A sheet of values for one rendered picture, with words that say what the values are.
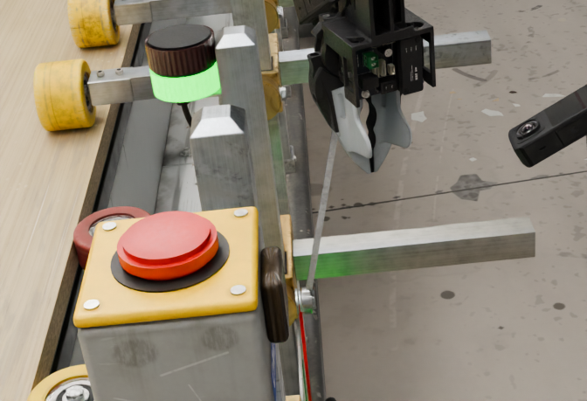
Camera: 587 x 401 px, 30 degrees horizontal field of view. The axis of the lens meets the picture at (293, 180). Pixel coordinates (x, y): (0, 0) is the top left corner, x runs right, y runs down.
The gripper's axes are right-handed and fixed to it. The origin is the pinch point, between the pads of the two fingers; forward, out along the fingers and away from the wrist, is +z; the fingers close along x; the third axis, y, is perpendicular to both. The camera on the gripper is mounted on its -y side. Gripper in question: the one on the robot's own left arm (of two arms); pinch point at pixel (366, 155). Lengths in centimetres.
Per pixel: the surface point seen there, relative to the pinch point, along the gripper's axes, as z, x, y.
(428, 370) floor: 99, 42, -78
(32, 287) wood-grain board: 9.1, -30.4, -9.0
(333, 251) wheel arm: 13.2, -1.8, -6.2
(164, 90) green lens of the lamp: -8.3, -15.7, -5.7
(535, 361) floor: 99, 63, -71
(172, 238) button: -24, -26, 42
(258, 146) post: -1.6, -8.6, -3.9
